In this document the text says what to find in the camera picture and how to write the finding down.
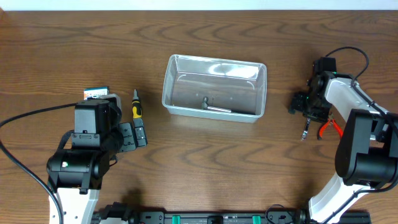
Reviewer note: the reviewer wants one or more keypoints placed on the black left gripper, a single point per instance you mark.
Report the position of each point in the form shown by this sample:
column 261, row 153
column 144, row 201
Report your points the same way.
column 128, row 140

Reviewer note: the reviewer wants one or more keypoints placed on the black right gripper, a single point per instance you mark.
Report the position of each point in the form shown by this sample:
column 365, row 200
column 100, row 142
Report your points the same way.
column 296, row 105

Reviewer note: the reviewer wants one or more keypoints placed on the silver ratchet wrench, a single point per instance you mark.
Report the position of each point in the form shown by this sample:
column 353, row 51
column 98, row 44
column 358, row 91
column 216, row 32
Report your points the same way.
column 305, row 130

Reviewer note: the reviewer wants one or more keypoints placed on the clear plastic container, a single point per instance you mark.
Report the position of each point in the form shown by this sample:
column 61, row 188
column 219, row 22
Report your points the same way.
column 231, row 84

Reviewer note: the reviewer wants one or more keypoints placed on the white blue small box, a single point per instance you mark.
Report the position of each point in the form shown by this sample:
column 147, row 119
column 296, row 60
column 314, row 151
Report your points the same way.
column 96, row 92

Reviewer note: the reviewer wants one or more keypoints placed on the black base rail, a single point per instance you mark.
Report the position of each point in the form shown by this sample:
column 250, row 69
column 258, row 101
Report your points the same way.
column 121, row 213

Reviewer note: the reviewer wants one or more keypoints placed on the small steel claw hammer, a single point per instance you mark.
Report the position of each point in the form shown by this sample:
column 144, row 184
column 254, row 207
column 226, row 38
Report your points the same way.
column 206, row 106

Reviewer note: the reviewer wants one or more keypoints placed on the stubby yellow black screwdriver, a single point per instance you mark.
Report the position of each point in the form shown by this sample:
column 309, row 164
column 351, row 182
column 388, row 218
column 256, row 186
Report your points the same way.
column 136, row 106

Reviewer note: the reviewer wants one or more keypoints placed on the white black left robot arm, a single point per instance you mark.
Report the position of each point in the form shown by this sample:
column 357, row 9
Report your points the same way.
column 84, row 156

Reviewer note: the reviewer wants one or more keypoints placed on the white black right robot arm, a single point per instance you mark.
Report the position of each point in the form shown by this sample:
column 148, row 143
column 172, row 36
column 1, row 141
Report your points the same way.
column 366, row 157

